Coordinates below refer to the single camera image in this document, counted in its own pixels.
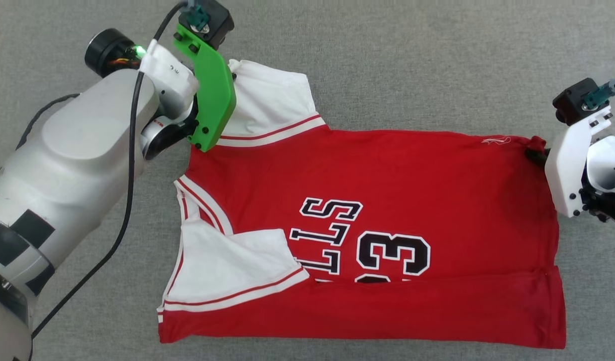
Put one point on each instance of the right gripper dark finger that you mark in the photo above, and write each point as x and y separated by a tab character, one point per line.
537	157

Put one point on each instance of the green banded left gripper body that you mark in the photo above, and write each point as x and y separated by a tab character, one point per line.
214	95

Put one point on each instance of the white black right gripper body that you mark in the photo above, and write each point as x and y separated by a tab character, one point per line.
568	170

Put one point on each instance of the red white basketball jersey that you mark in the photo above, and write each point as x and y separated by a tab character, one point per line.
437	190

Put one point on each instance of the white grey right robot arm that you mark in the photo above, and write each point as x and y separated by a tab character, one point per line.
608	163

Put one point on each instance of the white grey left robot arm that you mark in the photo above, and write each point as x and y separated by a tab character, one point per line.
71	160

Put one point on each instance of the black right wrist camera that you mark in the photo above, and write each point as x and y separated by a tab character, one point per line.
573	103

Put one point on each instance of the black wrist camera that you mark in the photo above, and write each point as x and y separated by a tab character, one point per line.
214	22
573	103

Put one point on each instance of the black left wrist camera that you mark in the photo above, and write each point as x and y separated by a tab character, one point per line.
214	22

